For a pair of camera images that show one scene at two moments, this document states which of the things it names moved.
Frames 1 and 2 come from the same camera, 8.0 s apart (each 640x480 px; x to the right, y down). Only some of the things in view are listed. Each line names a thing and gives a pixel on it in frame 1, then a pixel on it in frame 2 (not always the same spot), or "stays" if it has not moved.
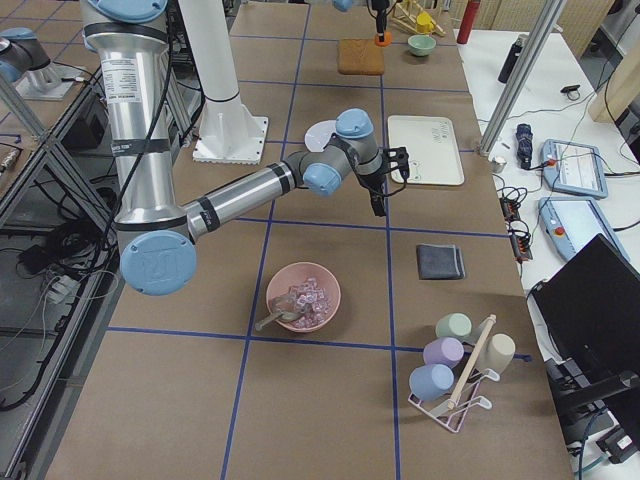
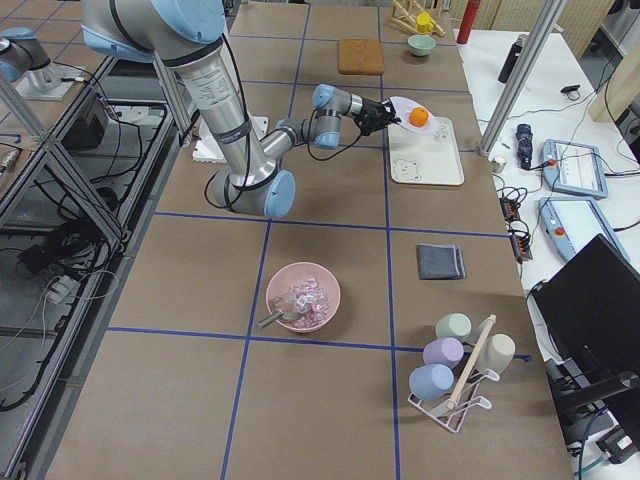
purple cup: [443, 351] stays
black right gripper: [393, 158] → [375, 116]
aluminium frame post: [548, 18] stays
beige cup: [498, 352] stays
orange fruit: [388, 37] → [418, 116]
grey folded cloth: [436, 262] stays
